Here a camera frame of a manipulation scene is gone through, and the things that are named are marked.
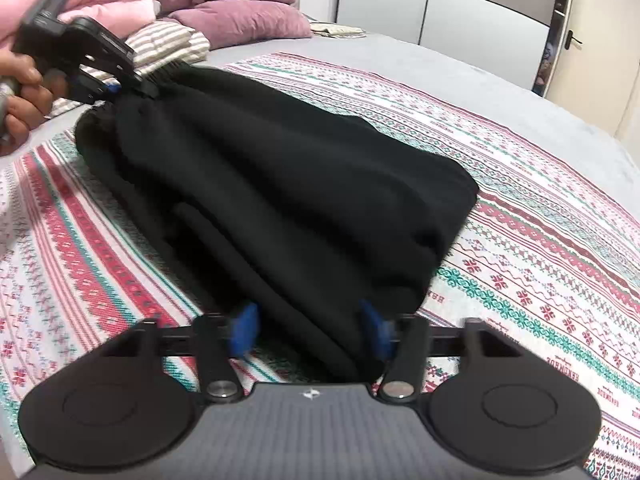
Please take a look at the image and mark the striped beige cloth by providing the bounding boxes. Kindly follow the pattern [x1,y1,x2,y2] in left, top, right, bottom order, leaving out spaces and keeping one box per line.
[47,20,211,119]

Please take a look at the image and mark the narrow dark shelf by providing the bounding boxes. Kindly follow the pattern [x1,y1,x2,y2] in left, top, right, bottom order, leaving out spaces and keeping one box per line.
[532,0,572,96]

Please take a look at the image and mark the grey bed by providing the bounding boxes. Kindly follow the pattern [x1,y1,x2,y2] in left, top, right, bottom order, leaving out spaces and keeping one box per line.
[206,32,640,188]

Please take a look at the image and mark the person's left hand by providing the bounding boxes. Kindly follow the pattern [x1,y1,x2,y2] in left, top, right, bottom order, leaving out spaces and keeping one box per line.
[0,50,68,157]

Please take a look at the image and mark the patterned red green blanket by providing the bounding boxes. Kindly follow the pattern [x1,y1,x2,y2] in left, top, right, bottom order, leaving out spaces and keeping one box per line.
[0,51,640,480]

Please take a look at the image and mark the white and grey wardrobe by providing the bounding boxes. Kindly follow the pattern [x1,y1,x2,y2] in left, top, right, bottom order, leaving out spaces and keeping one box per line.
[332,0,565,92]

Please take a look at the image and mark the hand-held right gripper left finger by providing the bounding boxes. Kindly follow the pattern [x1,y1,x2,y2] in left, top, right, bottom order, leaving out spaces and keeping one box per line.
[125,302,261,404]

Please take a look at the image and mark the black pants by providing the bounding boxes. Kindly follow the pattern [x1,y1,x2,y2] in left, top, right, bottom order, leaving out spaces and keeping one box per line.
[74,62,481,387]

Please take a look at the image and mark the beige folded cloth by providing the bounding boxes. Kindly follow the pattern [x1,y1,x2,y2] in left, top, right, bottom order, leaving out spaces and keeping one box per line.
[307,20,370,41]

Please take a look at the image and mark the cream door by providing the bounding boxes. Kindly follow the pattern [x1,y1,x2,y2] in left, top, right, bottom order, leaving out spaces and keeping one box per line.
[544,0,640,137]

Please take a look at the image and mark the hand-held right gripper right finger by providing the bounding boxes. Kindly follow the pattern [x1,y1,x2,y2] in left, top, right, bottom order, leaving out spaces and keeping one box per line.
[360,299,507,404]

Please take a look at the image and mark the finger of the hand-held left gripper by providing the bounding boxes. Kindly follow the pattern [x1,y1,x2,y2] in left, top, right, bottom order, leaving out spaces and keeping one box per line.
[82,47,162,100]
[64,66,120,107]

